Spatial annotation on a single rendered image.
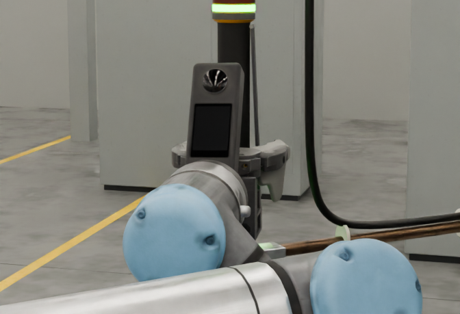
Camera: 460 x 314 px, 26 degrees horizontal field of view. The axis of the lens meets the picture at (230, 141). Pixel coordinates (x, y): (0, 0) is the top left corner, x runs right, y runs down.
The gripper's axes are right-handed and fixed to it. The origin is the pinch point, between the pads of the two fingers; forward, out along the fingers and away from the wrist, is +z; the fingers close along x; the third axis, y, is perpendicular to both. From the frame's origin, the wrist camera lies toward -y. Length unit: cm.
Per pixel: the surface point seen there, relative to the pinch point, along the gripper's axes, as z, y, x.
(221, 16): -5.0, -13.5, -1.1
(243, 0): -4.8, -15.1, 1.1
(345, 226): 4.2, 9.8, 11.1
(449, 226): 12.4, 11.5, 22.9
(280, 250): -1.5, 11.3, 4.6
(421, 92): 542, 54, 36
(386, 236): 7.3, 11.6, 15.6
